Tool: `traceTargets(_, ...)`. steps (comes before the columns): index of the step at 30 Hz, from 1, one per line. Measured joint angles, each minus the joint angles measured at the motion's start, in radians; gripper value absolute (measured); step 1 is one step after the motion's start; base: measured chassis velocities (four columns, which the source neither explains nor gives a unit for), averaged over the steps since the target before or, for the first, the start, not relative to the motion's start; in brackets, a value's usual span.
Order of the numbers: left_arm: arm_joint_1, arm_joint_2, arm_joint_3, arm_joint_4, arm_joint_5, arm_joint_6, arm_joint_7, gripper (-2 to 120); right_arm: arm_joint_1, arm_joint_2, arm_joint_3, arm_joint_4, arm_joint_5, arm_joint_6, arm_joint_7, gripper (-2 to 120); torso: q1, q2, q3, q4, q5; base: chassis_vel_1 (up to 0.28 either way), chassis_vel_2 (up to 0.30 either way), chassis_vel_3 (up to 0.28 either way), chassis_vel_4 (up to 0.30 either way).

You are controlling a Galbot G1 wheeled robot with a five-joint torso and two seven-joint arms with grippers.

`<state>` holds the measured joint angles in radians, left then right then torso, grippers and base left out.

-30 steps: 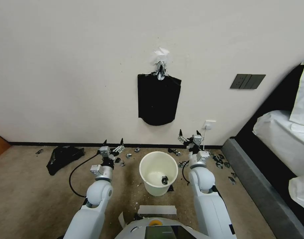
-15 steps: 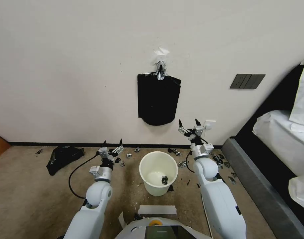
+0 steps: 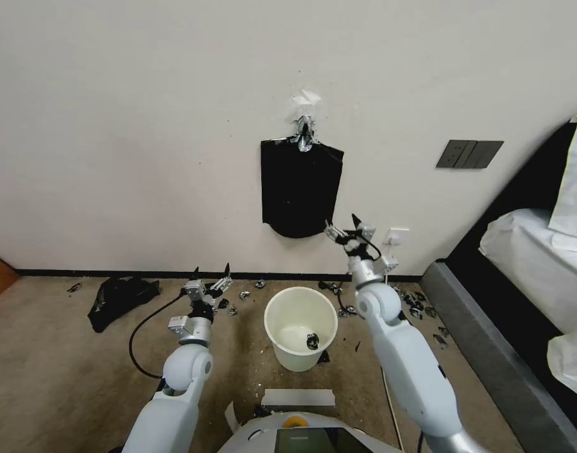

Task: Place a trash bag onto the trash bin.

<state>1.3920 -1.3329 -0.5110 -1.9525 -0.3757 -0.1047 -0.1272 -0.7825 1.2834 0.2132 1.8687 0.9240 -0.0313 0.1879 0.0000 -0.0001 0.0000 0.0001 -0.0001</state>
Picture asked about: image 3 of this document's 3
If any small white paper piece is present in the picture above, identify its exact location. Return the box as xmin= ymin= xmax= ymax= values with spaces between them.
xmin=223 ymin=401 xmax=240 ymax=433

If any black baseboard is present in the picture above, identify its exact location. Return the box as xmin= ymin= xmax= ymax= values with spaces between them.
xmin=14 ymin=268 xmax=429 ymax=284

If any black headboard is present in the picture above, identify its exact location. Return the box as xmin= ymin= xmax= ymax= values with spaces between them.
xmin=444 ymin=109 xmax=577 ymax=331

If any torn white wall tape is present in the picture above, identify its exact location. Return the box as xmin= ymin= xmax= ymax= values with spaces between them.
xmin=286 ymin=87 xmax=323 ymax=120

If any white pillow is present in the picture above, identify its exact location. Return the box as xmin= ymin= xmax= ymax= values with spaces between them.
xmin=547 ymin=112 xmax=577 ymax=233

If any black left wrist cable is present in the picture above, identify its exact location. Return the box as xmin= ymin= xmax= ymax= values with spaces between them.
xmin=128 ymin=291 xmax=194 ymax=379

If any dark grey switch panel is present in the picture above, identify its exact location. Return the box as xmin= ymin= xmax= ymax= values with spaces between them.
xmin=435 ymin=139 xmax=505 ymax=171

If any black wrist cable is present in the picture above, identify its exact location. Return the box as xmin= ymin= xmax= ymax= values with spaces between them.
xmin=344 ymin=228 xmax=384 ymax=261
xmin=128 ymin=291 xmax=194 ymax=379

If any white mattress sheet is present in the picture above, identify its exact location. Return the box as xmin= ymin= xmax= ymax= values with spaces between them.
xmin=478 ymin=207 xmax=577 ymax=333

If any flat black trash bag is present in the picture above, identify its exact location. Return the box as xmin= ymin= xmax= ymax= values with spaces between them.
xmin=260 ymin=135 xmax=345 ymax=240

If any white robot front shell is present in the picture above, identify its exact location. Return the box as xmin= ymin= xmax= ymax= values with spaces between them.
xmin=216 ymin=409 xmax=403 ymax=453

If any silver wall hook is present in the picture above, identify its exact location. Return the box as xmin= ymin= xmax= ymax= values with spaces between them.
xmin=290 ymin=115 xmax=321 ymax=155

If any white wall socket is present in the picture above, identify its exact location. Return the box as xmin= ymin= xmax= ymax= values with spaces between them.
xmin=382 ymin=227 xmax=411 ymax=247

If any white round trash bin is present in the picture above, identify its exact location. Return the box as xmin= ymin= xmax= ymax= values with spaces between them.
xmin=263 ymin=286 xmax=340 ymax=372

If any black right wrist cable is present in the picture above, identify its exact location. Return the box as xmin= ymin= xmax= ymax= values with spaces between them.
xmin=344 ymin=228 xmax=384 ymax=261

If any grey padded bed frame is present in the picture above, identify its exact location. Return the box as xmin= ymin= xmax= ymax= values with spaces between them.
xmin=419 ymin=260 xmax=577 ymax=453

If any crumpled black trash bag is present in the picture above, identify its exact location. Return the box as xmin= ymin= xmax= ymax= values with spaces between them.
xmin=87 ymin=277 xmax=160 ymax=335

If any white folded blanket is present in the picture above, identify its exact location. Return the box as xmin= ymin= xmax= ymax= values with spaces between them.
xmin=546 ymin=329 xmax=577 ymax=403

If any thin white floor cable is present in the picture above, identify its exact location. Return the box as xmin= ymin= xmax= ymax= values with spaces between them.
xmin=381 ymin=371 xmax=406 ymax=452

